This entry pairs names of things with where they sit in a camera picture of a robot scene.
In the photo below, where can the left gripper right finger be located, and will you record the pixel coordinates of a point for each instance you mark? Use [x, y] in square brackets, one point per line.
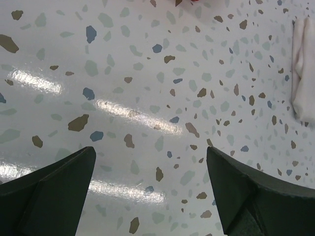
[252, 203]

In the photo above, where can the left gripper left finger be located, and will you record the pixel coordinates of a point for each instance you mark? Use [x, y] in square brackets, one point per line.
[48, 201]

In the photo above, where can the white graphic t-shirt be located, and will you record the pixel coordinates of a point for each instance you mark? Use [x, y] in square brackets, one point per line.
[303, 69]

